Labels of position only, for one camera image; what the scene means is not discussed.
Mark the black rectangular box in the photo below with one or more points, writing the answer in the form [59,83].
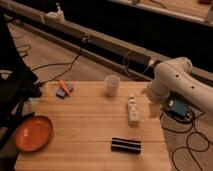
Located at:
[126,145]

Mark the white squeeze bottle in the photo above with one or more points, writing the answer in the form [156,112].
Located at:
[133,113]

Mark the white clamp on rail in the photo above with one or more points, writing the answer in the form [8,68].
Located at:
[58,15]

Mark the blue electronic box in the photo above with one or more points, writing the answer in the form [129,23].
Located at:
[178,108]

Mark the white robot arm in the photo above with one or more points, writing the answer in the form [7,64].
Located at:
[174,76]

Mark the orange marker pen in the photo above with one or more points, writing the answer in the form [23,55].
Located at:
[64,87]

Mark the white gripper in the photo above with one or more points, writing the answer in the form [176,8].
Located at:
[154,110]

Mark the long grey metal rail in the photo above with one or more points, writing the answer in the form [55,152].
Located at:
[106,42]

